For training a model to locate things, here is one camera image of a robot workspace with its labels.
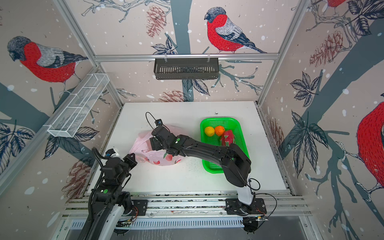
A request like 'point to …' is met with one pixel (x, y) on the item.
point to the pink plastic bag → (141, 148)
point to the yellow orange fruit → (209, 131)
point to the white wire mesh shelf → (78, 105)
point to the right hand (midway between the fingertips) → (155, 140)
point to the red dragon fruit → (227, 136)
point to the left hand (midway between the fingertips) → (134, 153)
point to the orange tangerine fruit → (219, 130)
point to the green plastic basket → (229, 124)
